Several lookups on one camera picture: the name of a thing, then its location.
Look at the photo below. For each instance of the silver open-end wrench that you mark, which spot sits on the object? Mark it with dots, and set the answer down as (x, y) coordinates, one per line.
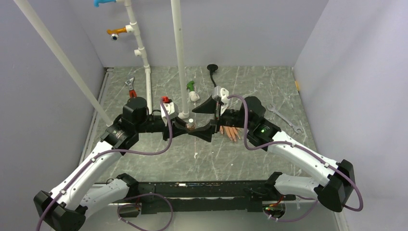
(274, 110)

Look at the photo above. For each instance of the green valve white fitting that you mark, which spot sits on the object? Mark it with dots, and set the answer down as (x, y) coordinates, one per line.
(193, 95)

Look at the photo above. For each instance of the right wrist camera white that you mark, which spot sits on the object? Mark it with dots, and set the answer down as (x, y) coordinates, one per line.
(220, 95)

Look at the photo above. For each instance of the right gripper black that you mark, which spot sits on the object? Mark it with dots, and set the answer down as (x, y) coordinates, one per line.
(205, 133)

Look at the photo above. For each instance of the glitter nail polish bottle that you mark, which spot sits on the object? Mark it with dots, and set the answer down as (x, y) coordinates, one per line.
(190, 124)

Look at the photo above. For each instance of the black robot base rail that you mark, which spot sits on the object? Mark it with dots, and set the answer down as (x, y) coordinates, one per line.
(200, 196)

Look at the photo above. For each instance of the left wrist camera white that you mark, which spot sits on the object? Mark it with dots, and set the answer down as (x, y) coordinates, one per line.
(168, 107)

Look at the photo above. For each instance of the orange tap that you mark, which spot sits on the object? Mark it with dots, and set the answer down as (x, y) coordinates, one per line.
(114, 34)

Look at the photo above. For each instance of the red handled adjustable wrench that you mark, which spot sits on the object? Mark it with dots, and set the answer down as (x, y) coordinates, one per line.
(129, 83)

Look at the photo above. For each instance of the mannequin practice hand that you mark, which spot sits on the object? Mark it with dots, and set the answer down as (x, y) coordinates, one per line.
(232, 133)

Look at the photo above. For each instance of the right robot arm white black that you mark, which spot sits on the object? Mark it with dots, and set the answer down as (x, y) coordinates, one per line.
(329, 182)

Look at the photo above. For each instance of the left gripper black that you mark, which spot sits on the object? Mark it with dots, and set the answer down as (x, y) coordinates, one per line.
(176, 130)

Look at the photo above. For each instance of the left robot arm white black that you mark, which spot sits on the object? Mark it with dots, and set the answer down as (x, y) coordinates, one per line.
(67, 206)

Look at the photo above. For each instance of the white diagonal pole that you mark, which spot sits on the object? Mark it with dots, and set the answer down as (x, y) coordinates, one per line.
(31, 15)

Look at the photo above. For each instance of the black flexible hand stand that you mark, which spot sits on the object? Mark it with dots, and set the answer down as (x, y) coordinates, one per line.
(212, 68)

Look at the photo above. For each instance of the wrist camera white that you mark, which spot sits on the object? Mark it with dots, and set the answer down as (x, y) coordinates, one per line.
(220, 95)
(168, 107)

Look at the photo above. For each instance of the blue tap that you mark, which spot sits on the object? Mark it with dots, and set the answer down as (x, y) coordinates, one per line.
(97, 3)

